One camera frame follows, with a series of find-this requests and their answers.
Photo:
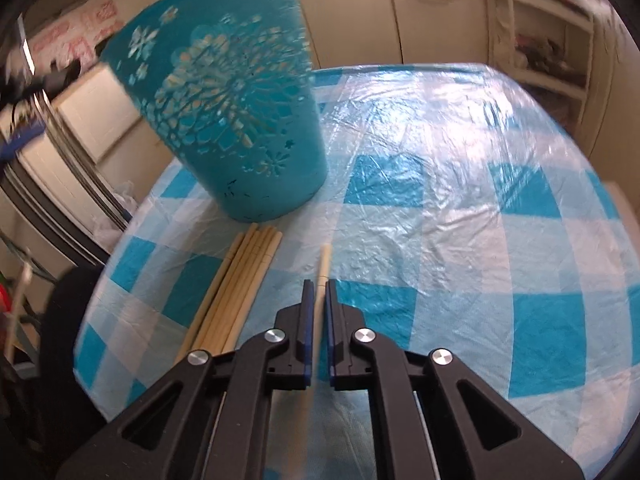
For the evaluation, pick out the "pink wall stickers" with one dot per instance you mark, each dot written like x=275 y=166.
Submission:
x=95 y=22

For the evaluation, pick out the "black wok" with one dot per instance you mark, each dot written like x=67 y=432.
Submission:
x=62 y=77

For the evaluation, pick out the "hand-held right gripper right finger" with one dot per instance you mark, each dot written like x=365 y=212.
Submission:
x=331 y=332

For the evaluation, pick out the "blue white checked tablecloth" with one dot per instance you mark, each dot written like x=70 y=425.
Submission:
x=450 y=260

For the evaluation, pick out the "black chair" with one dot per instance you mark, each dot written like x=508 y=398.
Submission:
x=70 y=335

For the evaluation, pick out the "white open shelf unit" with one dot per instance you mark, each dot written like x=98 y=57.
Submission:
x=550 y=20

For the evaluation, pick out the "cream cabinet door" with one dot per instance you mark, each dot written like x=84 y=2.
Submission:
x=350 y=20
x=440 y=25

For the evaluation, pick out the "beige wooden chopstick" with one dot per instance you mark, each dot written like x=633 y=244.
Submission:
x=260 y=280
x=220 y=287
x=324 y=262
x=235 y=280
x=247 y=280

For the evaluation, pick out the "teal perforated plastic basket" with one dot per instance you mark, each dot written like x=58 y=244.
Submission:
x=300 y=160

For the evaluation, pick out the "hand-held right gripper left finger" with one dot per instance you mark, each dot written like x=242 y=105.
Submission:
x=307 y=332

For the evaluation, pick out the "white plastic bag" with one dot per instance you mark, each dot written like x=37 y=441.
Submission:
x=117 y=210

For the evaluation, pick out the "cream drawer front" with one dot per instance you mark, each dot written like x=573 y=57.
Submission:
x=100 y=110

